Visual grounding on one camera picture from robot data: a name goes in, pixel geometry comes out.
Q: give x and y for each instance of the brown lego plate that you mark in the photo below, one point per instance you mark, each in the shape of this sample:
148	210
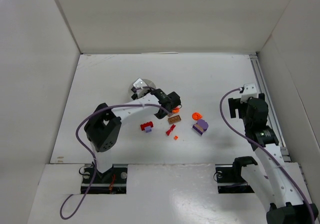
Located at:
174	119

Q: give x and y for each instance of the red lego brick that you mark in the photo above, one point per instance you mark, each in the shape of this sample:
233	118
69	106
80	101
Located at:
146	125

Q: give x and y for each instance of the white round divided container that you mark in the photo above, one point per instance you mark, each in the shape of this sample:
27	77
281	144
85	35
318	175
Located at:
141	93

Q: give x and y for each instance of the purple lego butterfly piece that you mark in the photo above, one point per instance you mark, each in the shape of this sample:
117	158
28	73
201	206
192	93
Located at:
201	126

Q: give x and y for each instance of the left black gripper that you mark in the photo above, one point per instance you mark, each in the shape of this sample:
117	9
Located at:
171	103

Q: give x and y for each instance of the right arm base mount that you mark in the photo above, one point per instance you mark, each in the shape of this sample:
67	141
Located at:
228	182

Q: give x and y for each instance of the aluminium rail right side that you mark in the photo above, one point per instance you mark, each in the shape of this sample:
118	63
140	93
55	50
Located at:
272	117

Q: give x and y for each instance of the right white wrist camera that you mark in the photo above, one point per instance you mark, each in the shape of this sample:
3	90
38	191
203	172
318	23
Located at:
248	91

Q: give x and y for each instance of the small lilac lego brick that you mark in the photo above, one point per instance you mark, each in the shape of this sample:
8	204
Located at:
148	129

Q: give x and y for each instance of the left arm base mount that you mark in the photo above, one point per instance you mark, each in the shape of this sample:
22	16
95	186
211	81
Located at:
113	182

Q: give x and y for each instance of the orange round lego piece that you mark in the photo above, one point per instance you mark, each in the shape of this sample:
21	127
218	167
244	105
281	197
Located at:
196	116

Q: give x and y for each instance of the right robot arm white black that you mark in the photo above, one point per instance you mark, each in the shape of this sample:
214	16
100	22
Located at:
282	198

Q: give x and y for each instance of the orange lego wedge piece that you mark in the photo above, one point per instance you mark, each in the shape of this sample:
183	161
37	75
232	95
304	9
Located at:
176	110

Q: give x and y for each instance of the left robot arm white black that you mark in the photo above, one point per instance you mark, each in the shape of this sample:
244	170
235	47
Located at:
103	126

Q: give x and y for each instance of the red lego bow piece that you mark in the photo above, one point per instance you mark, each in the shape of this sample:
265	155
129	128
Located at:
168	132

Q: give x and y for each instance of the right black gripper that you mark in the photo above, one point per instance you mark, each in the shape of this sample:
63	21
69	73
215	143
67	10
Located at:
235	106

